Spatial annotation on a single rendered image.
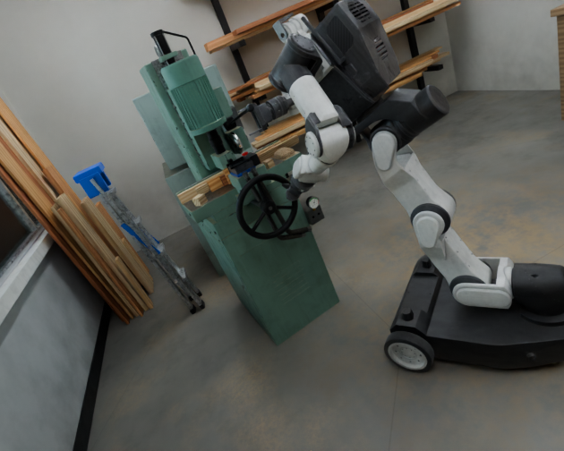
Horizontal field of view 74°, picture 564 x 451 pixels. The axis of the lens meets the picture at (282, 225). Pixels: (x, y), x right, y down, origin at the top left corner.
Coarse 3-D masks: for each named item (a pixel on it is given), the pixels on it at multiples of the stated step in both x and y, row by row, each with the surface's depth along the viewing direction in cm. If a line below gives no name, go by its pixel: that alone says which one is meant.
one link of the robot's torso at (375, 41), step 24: (360, 0) 122; (336, 24) 114; (360, 24) 114; (336, 48) 118; (360, 48) 114; (384, 48) 123; (336, 72) 120; (360, 72) 119; (384, 72) 119; (336, 96) 125; (360, 96) 122
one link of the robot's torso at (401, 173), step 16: (384, 144) 129; (384, 160) 133; (400, 160) 140; (416, 160) 141; (384, 176) 137; (400, 176) 135; (416, 176) 136; (400, 192) 141; (416, 192) 138; (432, 192) 138; (448, 192) 143; (416, 208) 140; (432, 208) 136; (448, 208) 137; (448, 224) 137
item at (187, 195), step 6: (276, 144) 193; (264, 150) 191; (216, 174) 183; (204, 180) 182; (192, 186) 181; (198, 186) 180; (186, 192) 178; (192, 192) 180; (180, 198) 178; (186, 198) 179
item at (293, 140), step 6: (294, 138) 194; (282, 144) 192; (288, 144) 194; (294, 144) 195; (270, 150) 190; (276, 150) 192; (258, 156) 188; (264, 156) 189; (270, 156) 191; (204, 186) 180; (198, 192) 179; (204, 192) 180
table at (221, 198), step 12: (300, 156) 181; (276, 168) 177; (288, 168) 180; (216, 192) 175; (228, 192) 169; (192, 204) 173; (204, 204) 166; (216, 204) 168; (228, 204) 171; (192, 216) 165; (204, 216) 167
